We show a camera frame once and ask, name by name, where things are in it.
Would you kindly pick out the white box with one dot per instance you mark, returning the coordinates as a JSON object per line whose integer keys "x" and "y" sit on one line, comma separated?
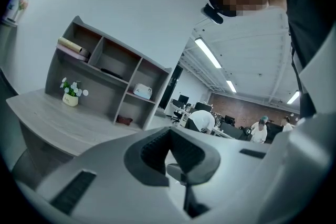
{"x": 143, "y": 91}

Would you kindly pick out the black computer monitor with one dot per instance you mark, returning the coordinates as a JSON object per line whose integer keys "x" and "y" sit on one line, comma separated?
{"x": 203, "y": 107}
{"x": 229, "y": 120}
{"x": 232, "y": 131}
{"x": 183, "y": 99}

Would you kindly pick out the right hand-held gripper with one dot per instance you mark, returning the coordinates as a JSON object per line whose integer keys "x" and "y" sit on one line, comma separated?
{"x": 296, "y": 165}

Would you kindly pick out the small wall shelf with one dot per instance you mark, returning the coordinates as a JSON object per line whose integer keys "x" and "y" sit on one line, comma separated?
{"x": 9, "y": 22}

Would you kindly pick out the person's black shirt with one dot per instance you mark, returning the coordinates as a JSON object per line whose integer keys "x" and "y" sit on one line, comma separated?
{"x": 304, "y": 8}

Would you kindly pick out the pink flat box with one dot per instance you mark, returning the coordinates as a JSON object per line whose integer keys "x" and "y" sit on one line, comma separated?
{"x": 71, "y": 53}

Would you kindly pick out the black flat device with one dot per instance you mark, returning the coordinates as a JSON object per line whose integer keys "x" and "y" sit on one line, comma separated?
{"x": 111, "y": 73}

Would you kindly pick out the grey wooden shelf hutch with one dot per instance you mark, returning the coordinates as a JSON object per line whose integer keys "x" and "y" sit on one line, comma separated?
{"x": 110, "y": 91}

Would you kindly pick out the white flowers in pot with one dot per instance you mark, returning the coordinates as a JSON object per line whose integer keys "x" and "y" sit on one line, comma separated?
{"x": 70, "y": 100}

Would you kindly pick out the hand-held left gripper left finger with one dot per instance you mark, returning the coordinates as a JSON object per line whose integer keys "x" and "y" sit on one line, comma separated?
{"x": 110, "y": 165}

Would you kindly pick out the black office chair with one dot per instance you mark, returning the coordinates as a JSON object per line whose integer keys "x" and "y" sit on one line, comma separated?
{"x": 177, "y": 114}

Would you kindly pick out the grey wooden desk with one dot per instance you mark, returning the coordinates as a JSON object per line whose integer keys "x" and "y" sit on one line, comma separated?
{"x": 65, "y": 123}

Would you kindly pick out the black head camera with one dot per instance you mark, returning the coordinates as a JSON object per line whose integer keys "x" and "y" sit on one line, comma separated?
{"x": 212, "y": 14}

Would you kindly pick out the long ceiling light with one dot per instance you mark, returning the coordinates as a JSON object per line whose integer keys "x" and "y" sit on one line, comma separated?
{"x": 293, "y": 97}
{"x": 208, "y": 52}
{"x": 231, "y": 86}

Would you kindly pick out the black door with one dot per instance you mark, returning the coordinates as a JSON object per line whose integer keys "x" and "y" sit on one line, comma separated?
{"x": 170, "y": 86}

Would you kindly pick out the pink flowers in vase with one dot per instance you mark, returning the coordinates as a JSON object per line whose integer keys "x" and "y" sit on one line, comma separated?
{"x": 23, "y": 3}

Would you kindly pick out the beige paper roll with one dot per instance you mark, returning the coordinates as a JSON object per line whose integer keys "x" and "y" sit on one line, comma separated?
{"x": 71, "y": 44}

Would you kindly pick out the dark red pouch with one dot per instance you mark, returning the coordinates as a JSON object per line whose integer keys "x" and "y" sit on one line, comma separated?
{"x": 124, "y": 120}

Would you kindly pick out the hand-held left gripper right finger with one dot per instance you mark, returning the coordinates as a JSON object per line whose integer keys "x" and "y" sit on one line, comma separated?
{"x": 236, "y": 178}

